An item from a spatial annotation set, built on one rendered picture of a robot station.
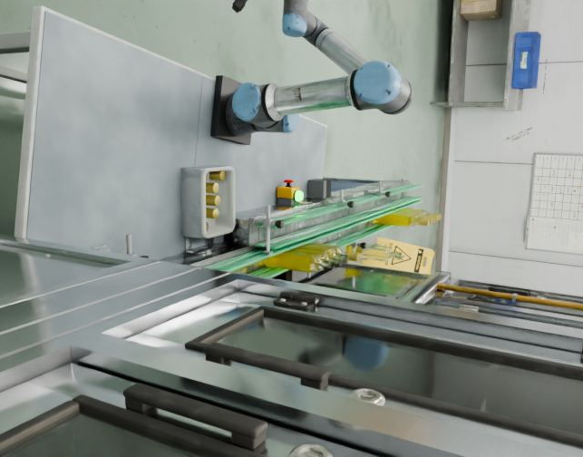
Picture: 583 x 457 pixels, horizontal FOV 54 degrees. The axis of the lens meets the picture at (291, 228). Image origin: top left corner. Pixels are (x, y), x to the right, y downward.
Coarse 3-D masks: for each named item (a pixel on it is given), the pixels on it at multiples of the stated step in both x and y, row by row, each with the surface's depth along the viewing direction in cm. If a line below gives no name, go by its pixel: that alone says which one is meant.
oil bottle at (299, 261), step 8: (280, 256) 204; (288, 256) 203; (296, 256) 201; (304, 256) 200; (312, 256) 200; (272, 264) 206; (280, 264) 205; (288, 264) 203; (296, 264) 201; (304, 264) 200; (312, 264) 198; (312, 272) 200
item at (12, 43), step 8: (24, 32) 143; (0, 40) 147; (8, 40) 145; (16, 40) 144; (24, 40) 142; (0, 48) 147; (8, 48) 146; (16, 48) 145; (24, 48) 144; (0, 72) 184; (8, 72) 187; (16, 72) 189; (16, 80) 191; (24, 80) 192
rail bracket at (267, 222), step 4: (268, 208) 192; (268, 212) 192; (268, 216) 192; (252, 220) 194; (256, 220) 194; (260, 220) 194; (264, 220) 192; (268, 220) 191; (272, 220) 193; (280, 220) 190; (252, 224) 195; (256, 224) 196; (264, 224) 192; (268, 224) 192; (272, 224) 191; (276, 224) 190; (280, 224) 189; (268, 228) 193; (268, 232) 193; (268, 236) 193; (268, 240) 194; (268, 244) 194; (268, 248) 194; (264, 252) 194; (268, 252) 193; (272, 252) 195
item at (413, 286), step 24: (384, 288) 229; (408, 288) 229; (432, 288) 220; (480, 288) 234; (504, 288) 228; (528, 288) 229; (480, 312) 204; (504, 312) 202; (528, 312) 199; (552, 312) 205; (576, 312) 207
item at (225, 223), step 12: (216, 168) 184; (228, 168) 190; (204, 180) 179; (216, 180) 195; (228, 180) 193; (204, 192) 179; (228, 192) 194; (204, 204) 180; (228, 204) 195; (204, 216) 181; (228, 216) 195; (204, 228) 181; (216, 228) 192; (228, 228) 194
